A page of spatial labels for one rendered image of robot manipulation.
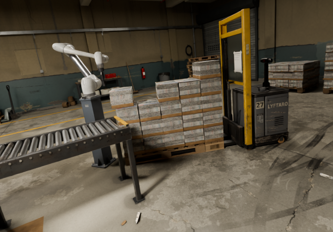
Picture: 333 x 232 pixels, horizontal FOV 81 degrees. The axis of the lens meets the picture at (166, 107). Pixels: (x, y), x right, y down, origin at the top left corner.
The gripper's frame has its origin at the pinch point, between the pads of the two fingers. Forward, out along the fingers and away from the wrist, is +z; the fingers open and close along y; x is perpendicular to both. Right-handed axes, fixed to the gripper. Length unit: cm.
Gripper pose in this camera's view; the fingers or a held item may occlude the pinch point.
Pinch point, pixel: (103, 83)
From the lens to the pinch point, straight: 280.8
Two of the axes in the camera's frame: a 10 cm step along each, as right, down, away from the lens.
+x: -9.8, 1.4, -1.1
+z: 1.2, 9.7, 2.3
